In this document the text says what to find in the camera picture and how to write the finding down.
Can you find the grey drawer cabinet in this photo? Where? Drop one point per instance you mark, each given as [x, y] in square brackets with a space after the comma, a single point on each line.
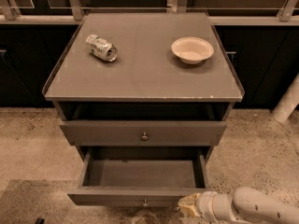
[146, 81]

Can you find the white cylindrical robot link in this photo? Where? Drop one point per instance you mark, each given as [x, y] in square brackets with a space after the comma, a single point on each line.
[288, 102]

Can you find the crushed silver soda can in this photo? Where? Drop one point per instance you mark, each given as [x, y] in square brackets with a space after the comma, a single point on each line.
[101, 48]

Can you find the white paper bowl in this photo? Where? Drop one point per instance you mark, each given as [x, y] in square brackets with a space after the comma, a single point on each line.
[192, 50]

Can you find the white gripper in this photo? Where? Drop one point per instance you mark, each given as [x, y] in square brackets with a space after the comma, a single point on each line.
[206, 205]

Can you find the metal railing frame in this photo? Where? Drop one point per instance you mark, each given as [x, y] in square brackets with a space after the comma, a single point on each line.
[220, 12]

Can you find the grey drawer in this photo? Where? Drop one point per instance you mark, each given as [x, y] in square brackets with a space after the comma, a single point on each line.
[112, 133]
[140, 176]

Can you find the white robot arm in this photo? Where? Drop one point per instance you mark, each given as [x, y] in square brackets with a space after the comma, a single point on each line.
[245, 206]

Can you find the grey top drawer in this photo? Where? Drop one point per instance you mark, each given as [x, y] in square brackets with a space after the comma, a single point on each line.
[112, 133]

